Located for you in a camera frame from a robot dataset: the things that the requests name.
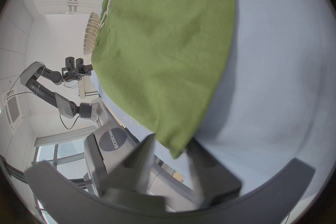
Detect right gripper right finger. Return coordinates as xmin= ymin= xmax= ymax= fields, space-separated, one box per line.
xmin=185 ymin=138 xmax=242 ymax=208

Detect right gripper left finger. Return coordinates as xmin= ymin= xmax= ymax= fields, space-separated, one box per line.
xmin=104 ymin=133 xmax=168 ymax=211

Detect green shorts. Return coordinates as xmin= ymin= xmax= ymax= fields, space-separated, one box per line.
xmin=91 ymin=0 xmax=235 ymax=159

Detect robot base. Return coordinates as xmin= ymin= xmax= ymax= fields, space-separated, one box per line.
xmin=83 ymin=98 xmax=196 ymax=200

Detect round woven basket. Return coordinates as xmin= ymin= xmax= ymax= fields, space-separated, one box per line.
xmin=83 ymin=12 xmax=101 ymax=55

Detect ceiling air conditioner vent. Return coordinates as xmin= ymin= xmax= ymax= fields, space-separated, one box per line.
xmin=2 ymin=91 xmax=25 ymax=131

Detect black cable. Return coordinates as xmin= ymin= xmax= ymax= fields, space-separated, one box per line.
xmin=59 ymin=113 xmax=81 ymax=130

